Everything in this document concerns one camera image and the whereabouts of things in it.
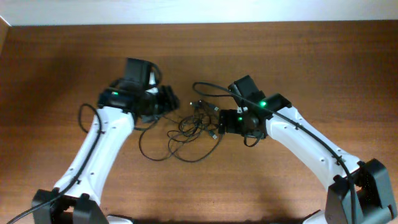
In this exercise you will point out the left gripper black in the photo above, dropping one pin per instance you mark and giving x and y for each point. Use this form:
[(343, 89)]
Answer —
[(165, 99)]

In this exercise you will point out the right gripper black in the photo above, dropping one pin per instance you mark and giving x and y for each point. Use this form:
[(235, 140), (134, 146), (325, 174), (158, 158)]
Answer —
[(229, 124)]

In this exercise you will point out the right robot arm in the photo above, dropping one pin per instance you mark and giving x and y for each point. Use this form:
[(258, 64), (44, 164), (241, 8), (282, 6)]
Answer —
[(357, 191)]

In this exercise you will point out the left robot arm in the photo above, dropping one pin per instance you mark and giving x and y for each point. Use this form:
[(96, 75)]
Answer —
[(76, 196)]

